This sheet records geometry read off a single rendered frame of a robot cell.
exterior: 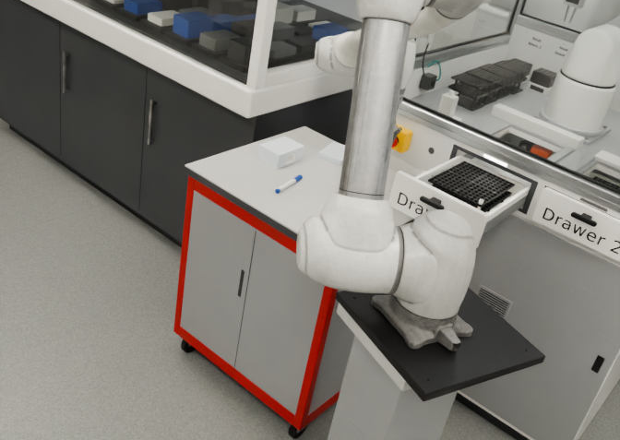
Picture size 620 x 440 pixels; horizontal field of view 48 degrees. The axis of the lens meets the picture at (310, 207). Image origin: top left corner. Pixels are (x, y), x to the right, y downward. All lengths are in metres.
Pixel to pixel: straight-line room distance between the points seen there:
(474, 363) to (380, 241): 0.35
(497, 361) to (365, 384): 0.33
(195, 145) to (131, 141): 0.41
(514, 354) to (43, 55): 2.60
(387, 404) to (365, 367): 0.10
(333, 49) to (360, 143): 0.57
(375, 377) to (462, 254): 0.39
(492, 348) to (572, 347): 0.69
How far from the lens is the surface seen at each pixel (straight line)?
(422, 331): 1.61
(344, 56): 1.98
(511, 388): 2.52
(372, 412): 1.77
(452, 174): 2.13
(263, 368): 2.28
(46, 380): 2.53
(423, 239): 1.51
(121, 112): 3.13
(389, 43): 1.49
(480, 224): 1.90
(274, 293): 2.09
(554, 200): 2.16
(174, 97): 2.82
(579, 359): 2.36
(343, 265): 1.47
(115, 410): 2.42
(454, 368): 1.58
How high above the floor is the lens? 1.77
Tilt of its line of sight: 30 degrees down
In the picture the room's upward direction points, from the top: 11 degrees clockwise
